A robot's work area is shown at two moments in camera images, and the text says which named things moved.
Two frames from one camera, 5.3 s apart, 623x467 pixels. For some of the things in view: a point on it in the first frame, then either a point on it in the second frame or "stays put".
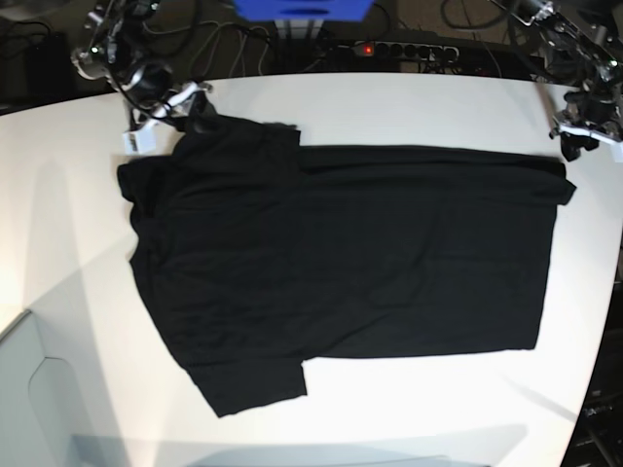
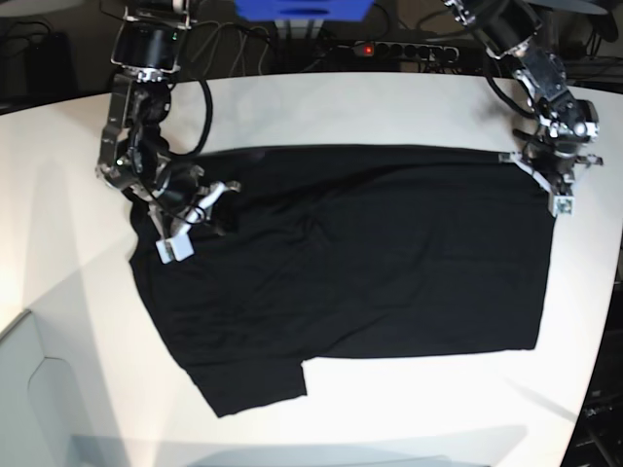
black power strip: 407,51 stays put
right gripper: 594,112 -> 552,162
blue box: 303,10 stays put
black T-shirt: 264,253 stays put
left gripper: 154,92 -> 181,201
